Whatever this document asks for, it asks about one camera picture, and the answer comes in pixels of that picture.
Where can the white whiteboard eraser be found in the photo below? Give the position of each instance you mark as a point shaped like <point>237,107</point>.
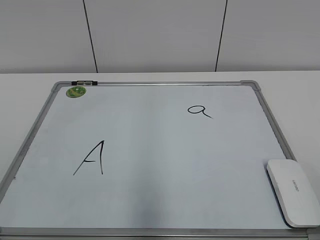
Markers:
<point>297,199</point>

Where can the aluminium framed whiteboard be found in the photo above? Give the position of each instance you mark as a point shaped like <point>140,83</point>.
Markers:
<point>149,160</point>

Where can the round green magnet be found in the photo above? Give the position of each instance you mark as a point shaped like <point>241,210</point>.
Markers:
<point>76,92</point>

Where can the black silver hanging clip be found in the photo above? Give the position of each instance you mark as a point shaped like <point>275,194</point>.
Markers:
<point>84,83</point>

